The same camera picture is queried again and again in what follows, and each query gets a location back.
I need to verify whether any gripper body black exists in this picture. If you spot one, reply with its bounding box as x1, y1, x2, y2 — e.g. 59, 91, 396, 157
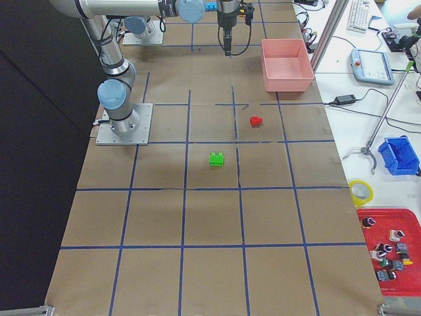
216, 0, 238, 30

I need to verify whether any blue toy block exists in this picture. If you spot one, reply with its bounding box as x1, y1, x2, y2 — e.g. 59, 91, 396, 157
205, 1, 218, 12

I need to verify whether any green toy block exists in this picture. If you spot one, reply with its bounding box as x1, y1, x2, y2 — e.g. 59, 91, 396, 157
209, 151, 225, 167

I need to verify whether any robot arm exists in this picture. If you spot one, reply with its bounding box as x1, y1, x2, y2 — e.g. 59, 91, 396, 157
51, 1, 208, 144
124, 16, 166, 40

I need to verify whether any pink plastic box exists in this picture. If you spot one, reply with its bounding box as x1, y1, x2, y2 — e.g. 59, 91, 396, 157
260, 39, 314, 92

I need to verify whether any red toy block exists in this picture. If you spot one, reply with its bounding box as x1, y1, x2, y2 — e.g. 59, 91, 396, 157
249, 116, 263, 128

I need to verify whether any white keyboard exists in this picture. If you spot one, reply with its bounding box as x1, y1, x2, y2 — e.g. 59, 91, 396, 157
347, 0, 370, 34

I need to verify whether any black power adapter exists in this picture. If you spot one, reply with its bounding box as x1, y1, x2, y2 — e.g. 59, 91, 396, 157
334, 94, 357, 105

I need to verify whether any teach pendant tablet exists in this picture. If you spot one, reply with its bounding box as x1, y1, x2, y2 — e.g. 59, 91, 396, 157
350, 48, 395, 86

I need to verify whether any reacher grabber tool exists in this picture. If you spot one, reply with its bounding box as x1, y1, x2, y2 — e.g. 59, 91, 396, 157
342, 61, 414, 175

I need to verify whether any yellow tape roll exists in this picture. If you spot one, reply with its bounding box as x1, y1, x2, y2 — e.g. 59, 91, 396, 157
349, 180, 374, 207

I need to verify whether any blue storage bin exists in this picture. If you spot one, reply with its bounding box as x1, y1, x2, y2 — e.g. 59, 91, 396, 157
378, 136, 420, 176

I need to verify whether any red parts tray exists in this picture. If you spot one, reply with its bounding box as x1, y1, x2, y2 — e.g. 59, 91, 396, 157
357, 208, 420, 296

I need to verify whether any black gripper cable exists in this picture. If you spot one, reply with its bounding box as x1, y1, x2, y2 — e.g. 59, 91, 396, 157
216, 19, 253, 59

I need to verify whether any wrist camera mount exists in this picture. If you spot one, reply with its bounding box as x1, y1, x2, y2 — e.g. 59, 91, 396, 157
239, 3, 255, 26

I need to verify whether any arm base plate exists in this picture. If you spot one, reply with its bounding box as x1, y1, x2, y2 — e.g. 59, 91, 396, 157
95, 103, 153, 145
122, 16, 164, 46

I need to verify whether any aluminium frame post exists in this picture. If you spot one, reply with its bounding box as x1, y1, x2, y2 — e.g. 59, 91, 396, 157
310, 0, 349, 72

